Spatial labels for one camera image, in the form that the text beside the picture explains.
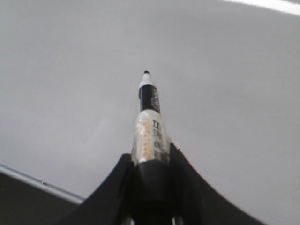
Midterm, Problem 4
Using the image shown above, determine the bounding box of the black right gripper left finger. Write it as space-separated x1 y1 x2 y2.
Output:
56 153 134 225

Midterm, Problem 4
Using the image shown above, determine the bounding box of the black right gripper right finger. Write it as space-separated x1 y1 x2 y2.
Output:
169 143 264 225

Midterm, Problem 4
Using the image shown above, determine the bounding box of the black and white marker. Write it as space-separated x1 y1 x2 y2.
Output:
126 69 183 225

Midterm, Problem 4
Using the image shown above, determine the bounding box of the white whiteboard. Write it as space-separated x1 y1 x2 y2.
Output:
0 0 300 225

